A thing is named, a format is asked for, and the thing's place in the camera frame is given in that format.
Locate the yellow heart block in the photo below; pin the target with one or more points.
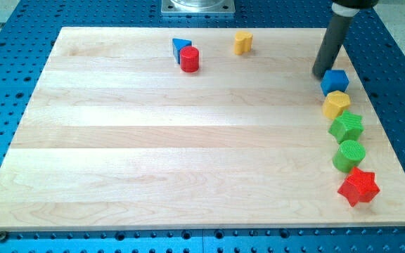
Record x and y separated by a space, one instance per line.
242 42

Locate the yellow hexagon block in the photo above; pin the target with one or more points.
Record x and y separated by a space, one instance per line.
335 103

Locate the green star block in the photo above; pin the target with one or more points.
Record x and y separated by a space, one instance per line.
347 126

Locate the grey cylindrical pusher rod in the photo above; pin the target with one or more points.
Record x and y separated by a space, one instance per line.
333 39

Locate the green cylinder block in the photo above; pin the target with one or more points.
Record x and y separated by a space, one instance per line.
349 154

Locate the black robot arm end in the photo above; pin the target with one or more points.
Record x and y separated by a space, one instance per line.
357 4

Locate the wooden board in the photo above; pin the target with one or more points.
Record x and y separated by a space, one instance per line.
116 136

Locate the blue triangle block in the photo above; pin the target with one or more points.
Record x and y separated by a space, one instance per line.
178 44

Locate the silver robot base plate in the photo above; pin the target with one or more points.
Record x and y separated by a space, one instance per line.
197 6

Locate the blue cube block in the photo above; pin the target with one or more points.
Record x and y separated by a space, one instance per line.
334 80

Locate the red star block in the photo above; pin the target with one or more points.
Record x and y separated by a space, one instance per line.
359 186

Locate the red cylinder block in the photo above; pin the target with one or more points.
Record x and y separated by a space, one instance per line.
189 59

